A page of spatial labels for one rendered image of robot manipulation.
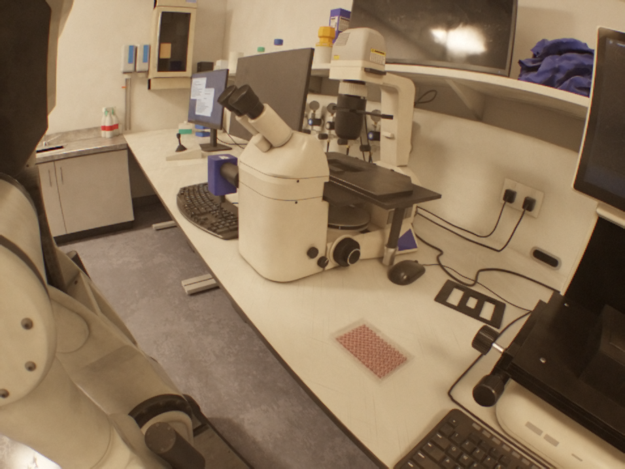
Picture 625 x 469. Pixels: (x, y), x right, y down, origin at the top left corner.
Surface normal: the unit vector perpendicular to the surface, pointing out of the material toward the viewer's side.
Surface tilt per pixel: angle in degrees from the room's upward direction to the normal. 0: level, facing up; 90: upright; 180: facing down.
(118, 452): 38
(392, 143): 100
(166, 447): 11
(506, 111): 90
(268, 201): 90
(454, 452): 5
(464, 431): 5
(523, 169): 90
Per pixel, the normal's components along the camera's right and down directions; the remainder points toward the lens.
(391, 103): -0.80, 0.34
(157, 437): -0.04, -0.83
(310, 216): 0.60, 0.40
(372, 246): 0.32, 0.44
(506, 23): -0.79, 0.13
